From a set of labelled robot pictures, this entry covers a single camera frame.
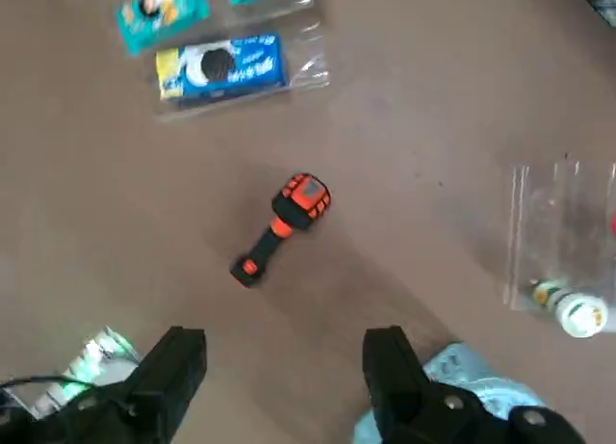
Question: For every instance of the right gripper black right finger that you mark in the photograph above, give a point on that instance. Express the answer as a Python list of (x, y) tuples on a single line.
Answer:
[(409, 405)]

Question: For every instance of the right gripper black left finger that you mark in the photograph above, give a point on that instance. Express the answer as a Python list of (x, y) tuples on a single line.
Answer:
[(144, 396)]

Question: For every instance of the orange black barcode scanner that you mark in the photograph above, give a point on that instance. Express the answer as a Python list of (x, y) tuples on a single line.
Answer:
[(303, 198)]

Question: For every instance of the blue Oreo cookie box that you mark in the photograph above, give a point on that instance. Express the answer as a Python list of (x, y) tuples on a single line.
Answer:
[(221, 68)]

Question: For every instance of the light blue shopping basket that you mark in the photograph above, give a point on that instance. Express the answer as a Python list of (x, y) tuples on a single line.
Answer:
[(462, 367)]

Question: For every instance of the clear acrylic stepped shelf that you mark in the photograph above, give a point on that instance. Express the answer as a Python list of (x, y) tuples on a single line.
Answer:
[(308, 54), (553, 222)]

